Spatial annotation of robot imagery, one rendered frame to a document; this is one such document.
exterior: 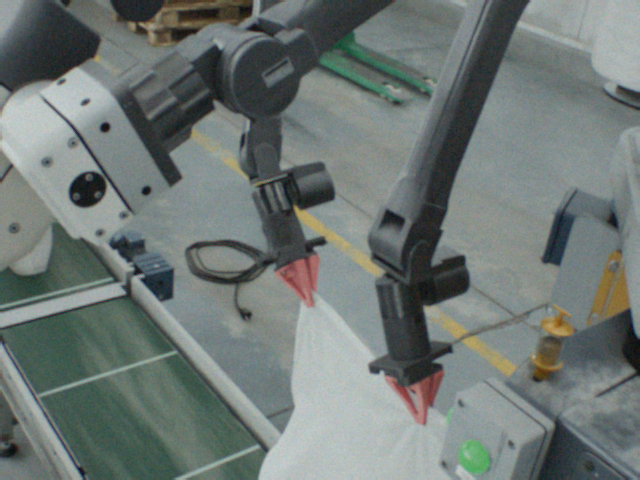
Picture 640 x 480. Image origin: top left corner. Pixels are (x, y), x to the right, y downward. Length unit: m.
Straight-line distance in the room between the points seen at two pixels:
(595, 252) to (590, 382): 0.40
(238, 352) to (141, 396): 0.84
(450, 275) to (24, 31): 0.59
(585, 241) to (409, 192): 0.28
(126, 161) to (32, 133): 0.08
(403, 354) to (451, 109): 0.31
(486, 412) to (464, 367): 2.31
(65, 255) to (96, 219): 1.95
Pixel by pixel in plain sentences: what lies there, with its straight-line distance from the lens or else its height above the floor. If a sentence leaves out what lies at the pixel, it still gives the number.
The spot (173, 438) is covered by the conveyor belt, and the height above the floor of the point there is 0.38.
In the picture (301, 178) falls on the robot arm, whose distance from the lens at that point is 1.28.
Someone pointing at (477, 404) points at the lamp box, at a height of 1.33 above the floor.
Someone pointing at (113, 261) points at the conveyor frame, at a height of 0.41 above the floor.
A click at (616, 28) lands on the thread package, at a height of 1.59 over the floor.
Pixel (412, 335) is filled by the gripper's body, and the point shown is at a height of 1.18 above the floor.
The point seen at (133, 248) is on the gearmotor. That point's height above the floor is 0.40.
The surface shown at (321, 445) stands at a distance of 1.31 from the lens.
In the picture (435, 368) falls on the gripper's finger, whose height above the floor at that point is 1.13.
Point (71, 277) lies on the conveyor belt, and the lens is 2.58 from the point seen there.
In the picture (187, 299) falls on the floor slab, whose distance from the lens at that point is 3.15.
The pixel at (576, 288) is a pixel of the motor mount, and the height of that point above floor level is 1.21.
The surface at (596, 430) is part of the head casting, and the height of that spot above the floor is 1.33.
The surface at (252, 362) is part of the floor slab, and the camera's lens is 2.85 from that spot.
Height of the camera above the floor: 1.76
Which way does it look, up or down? 30 degrees down
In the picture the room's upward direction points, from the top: 7 degrees clockwise
